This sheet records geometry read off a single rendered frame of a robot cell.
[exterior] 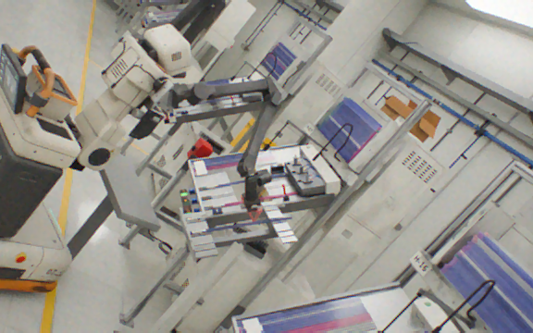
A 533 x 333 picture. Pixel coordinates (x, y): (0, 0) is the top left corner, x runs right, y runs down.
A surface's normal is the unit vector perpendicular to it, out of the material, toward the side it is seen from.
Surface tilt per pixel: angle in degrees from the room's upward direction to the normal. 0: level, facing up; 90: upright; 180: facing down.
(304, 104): 90
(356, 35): 90
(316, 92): 90
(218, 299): 90
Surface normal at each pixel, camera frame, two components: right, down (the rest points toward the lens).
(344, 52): 0.24, 0.43
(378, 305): -0.06, -0.89
